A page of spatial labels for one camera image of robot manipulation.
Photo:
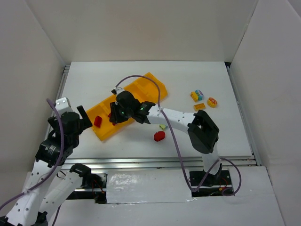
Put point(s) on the yellow orange oval lego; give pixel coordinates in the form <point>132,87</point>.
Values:
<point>211,102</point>

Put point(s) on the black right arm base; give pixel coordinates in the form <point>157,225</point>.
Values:
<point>218,185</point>

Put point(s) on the blue patterned oval lego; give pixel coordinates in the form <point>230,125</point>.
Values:
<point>199,94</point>

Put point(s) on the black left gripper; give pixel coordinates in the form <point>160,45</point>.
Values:
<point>83,119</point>

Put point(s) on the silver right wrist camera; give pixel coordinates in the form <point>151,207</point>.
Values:
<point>117,90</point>

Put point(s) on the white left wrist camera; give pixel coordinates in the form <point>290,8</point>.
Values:
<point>63,105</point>

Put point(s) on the white foam panel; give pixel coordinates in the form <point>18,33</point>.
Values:
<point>147,186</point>

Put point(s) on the red rectangular lego brick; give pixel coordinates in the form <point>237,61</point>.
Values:
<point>98,121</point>

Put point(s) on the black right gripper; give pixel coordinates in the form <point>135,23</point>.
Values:
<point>115,113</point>

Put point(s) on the long red lego brick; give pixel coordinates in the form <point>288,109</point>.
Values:
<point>112,119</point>

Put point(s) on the yellow four-compartment bin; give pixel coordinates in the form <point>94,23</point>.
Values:
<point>148,88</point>

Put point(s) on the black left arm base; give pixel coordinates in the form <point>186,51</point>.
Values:
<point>93,186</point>

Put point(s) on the light green lego brick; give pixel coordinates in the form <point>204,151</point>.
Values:
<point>163,127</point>

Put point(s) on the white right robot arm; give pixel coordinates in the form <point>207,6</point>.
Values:
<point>200,128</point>

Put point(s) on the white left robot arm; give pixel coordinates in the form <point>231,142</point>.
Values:
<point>36,204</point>

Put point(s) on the red rounded lego piece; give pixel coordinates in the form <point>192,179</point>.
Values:
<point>160,135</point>

